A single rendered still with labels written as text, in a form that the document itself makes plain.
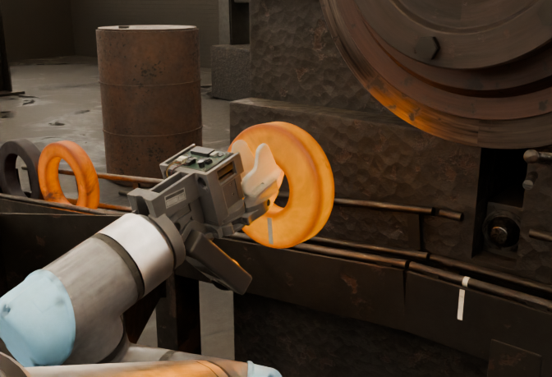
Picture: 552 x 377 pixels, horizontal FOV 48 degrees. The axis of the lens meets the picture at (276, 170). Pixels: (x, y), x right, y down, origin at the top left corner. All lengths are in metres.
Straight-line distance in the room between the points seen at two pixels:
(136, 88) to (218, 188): 2.85
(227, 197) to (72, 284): 0.19
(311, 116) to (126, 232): 0.46
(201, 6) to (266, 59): 8.57
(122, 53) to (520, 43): 2.98
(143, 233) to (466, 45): 0.36
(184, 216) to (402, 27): 0.30
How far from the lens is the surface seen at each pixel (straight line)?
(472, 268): 0.86
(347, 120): 0.94
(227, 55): 6.44
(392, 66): 0.76
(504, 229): 0.88
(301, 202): 0.72
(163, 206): 0.60
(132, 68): 3.46
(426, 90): 0.74
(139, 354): 0.61
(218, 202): 0.63
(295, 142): 0.71
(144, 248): 0.58
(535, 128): 0.72
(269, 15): 1.08
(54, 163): 1.45
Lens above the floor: 1.05
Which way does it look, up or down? 16 degrees down
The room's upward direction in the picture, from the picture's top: straight up
